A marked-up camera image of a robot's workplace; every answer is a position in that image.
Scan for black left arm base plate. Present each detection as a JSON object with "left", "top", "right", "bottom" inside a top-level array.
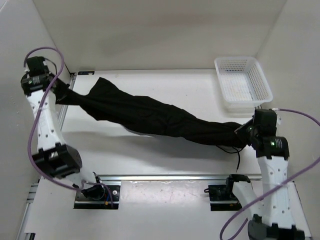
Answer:
[{"left": 73, "top": 181, "right": 121, "bottom": 210}]

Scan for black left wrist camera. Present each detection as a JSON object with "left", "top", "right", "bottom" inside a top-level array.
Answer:
[{"left": 26, "top": 56, "right": 46, "bottom": 74}]

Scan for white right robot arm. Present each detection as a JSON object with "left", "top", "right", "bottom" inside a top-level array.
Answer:
[{"left": 224, "top": 119, "right": 305, "bottom": 240}]

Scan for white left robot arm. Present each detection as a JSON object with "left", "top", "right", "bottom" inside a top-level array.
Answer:
[{"left": 20, "top": 72, "right": 106, "bottom": 201}]

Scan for aluminium left frame rail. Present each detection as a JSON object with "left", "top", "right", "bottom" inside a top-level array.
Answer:
[{"left": 16, "top": 72, "right": 77, "bottom": 240}]

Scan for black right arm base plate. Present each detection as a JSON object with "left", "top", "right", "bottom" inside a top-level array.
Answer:
[{"left": 204, "top": 184, "right": 242, "bottom": 212}]

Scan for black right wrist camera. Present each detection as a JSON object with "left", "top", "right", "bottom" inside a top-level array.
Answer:
[{"left": 253, "top": 109, "right": 277, "bottom": 133}]

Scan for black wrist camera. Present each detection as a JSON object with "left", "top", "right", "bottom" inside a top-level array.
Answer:
[
  {"left": 26, "top": 56, "right": 46, "bottom": 74},
  {"left": 253, "top": 109, "right": 277, "bottom": 133}
]

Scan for white perforated plastic basket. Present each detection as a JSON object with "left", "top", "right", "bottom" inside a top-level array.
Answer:
[{"left": 214, "top": 56, "right": 273, "bottom": 115}]

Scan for black corner label plate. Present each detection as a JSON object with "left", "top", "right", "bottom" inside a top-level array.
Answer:
[{"left": 77, "top": 71, "right": 95, "bottom": 76}]

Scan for aluminium front frame rail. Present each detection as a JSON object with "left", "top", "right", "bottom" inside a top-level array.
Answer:
[{"left": 37, "top": 174, "right": 287, "bottom": 182}]

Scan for black trousers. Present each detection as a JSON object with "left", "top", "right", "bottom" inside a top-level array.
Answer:
[{"left": 67, "top": 77, "right": 246, "bottom": 154}]

